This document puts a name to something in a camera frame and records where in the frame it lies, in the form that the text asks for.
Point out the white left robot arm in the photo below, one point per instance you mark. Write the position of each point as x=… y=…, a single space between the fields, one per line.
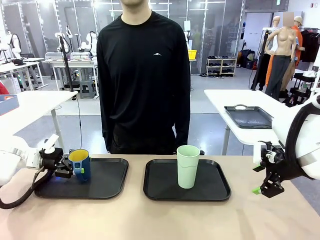
x=10 y=160

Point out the wooden shoe rack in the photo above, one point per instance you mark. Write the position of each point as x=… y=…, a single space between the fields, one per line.
x=221 y=67

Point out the person's left forearm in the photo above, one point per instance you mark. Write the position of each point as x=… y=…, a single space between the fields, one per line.
x=182 y=130

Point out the mannequin with black skirt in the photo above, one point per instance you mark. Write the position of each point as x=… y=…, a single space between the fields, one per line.
x=298 y=37

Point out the black light stand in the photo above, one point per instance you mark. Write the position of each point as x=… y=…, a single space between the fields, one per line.
x=65 y=62

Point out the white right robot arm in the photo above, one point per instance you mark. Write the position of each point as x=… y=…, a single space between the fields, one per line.
x=310 y=140

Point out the black tripod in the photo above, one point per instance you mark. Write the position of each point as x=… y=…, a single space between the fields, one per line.
x=260 y=62

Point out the person in black shirt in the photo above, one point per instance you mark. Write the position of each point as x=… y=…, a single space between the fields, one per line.
x=142 y=87

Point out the blue storage box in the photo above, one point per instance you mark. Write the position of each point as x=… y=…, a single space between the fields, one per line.
x=7 y=105

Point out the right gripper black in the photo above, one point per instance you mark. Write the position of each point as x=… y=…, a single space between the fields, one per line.
x=276 y=172

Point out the black plastic tray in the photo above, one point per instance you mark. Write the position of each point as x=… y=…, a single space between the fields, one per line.
x=162 y=180
x=105 y=180

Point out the background work table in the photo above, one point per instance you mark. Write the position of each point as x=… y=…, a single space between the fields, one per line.
x=72 y=63

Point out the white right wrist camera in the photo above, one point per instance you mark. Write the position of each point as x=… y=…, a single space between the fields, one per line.
x=268 y=153

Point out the black rolling cart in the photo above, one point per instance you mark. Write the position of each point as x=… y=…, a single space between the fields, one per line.
x=298 y=92

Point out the yellow plastic basket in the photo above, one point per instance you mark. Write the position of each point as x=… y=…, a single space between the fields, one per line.
x=192 y=55

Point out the beige mannequin grey trousers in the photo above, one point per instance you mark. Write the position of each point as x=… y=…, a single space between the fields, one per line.
x=283 y=50

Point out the grey plastic stool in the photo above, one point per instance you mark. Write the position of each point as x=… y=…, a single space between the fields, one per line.
x=87 y=88

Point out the white side table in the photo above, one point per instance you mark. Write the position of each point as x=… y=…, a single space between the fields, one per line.
x=37 y=105
x=250 y=97

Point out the blue mug yellow inside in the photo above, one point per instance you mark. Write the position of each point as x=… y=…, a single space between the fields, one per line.
x=86 y=165

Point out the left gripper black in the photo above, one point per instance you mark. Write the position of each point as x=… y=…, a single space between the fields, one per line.
x=52 y=162

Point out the black clothes on rack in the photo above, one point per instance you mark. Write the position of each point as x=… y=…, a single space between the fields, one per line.
x=310 y=45

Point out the light green tall cup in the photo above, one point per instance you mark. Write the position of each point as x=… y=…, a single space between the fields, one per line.
x=187 y=172

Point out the person's right forearm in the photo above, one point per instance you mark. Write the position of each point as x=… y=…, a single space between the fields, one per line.
x=107 y=132

